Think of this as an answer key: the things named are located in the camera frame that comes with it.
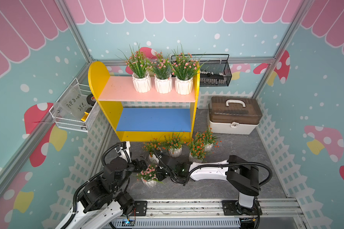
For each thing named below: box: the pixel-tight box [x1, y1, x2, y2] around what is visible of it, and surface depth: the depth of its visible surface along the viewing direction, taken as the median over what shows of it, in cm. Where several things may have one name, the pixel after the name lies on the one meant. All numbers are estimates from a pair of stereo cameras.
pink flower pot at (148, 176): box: [136, 164, 163, 188], surface depth 73 cm
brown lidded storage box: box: [207, 96, 263, 136], surface depth 96 cm
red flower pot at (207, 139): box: [194, 125, 223, 152], surface depth 88 cm
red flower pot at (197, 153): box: [186, 137, 207, 164], surface depth 82 cm
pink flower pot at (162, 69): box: [150, 50, 173, 94], surface depth 69 cm
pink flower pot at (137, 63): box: [115, 42, 153, 94], surface depth 69 cm
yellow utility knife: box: [80, 111, 89, 122], surface depth 64 cm
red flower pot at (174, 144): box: [161, 131, 187, 158], surface depth 87 cm
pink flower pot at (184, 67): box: [171, 42, 206, 95], surface depth 68 cm
